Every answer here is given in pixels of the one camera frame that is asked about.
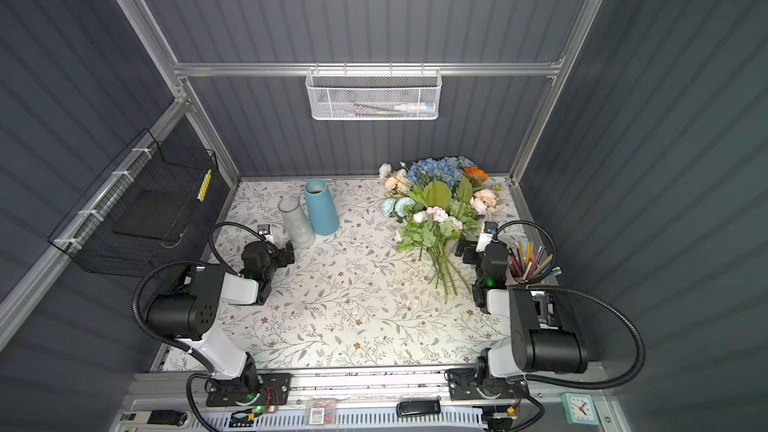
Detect clear glass vase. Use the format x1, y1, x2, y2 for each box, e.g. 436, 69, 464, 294
278, 196, 315, 249

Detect peach peony stem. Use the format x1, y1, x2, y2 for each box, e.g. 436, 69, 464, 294
470, 189, 498, 216

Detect blue hydrangea flower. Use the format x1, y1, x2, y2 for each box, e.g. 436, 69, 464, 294
406, 156, 477, 188

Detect lilac white flower bunch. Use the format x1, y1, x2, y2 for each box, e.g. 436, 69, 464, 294
412, 206, 464, 235

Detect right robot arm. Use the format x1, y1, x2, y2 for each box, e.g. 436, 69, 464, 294
455, 238, 589, 386

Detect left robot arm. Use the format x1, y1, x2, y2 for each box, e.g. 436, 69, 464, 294
134, 240, 295, 405

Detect teal ceramic vase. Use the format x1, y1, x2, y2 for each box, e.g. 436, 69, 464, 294
304, 179, 339, 236

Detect pink pencil cup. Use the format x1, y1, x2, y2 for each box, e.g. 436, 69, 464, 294
506, 241, 556, 285

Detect light blue flower stem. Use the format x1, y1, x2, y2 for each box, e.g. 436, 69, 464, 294
379, 197, 416, 219

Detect yellow marker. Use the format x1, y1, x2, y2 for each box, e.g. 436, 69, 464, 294
196, 169, 212, 202

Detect black pad in basket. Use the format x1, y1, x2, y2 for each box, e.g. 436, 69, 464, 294
113, 190, 191, 244

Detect white tube in basket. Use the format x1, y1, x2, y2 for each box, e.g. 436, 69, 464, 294
394, 102, 436, 117

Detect small clear parts box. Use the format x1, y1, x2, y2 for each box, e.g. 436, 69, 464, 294
305, 399, 337, 427

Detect black remote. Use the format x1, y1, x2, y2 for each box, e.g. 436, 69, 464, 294
396, 399, 441, 418

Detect teal desk clock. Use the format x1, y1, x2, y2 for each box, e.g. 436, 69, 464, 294
561, 393, 601, 426

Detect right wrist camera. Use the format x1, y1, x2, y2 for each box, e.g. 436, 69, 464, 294
476, 221, 498, 253

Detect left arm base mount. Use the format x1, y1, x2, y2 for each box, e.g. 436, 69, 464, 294
204, 373, 293, 407

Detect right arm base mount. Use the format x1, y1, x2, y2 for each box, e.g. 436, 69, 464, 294
443, 367, 522, 401

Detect black wire basket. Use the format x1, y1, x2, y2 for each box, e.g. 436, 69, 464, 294
48, 130, 228, 277

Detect white wire basket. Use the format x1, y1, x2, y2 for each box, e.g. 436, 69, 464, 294
305, 69, 443, 121

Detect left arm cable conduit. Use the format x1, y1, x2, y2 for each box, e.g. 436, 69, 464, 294
131, 221, 278, 432

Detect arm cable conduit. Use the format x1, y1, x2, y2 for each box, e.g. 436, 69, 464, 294
131, 221, 278, 432
495, 219, 647, 391

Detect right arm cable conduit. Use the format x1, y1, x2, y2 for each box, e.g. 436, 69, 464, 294
495, 219, 647, 391

